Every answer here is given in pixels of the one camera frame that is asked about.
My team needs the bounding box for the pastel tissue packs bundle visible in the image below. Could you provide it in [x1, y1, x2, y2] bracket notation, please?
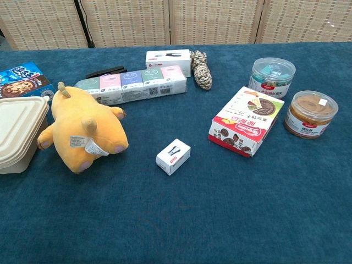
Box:
[74, 65, 188, 106]

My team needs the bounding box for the beige lidded food container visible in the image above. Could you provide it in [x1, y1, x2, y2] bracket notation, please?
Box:
[0, 95, 51, 175]

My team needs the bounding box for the white box with clip print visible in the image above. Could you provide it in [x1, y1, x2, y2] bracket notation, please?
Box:
[145, 49, 191, 78]

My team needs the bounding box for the small white cardboard box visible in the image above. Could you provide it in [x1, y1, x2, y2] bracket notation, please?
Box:
[155, 138, 191, 176]

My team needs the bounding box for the blue chocolate cookie box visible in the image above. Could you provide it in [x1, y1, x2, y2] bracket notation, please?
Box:
[0, 61, 57, 100]

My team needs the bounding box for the clear jar of rubber bands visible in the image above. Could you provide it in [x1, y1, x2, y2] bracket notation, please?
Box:
[283, 91, 339, 139]

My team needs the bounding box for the black stapler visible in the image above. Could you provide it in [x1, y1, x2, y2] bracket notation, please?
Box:
[85, 65, 125, 80]

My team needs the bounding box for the clear jar of binder clips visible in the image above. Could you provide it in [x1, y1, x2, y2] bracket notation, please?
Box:
[248, 57, 296, 100]

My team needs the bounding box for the woven bamboo folding screen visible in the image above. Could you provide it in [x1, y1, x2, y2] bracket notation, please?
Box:
[0, 0, 352, 52]

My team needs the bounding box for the black tripod stand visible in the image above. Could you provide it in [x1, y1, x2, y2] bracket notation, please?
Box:
[73, 0, 96, 49]

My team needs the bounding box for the dark blue table cloth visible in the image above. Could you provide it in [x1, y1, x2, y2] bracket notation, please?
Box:
[0, 41, 352, 264]

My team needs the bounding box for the yellow plush toy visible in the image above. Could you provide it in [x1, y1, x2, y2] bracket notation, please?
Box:
[37, 81, 129, 175]

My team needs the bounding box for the red white biscuit box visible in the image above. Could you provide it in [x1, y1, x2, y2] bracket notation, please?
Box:
[208, 86, 285, 158]

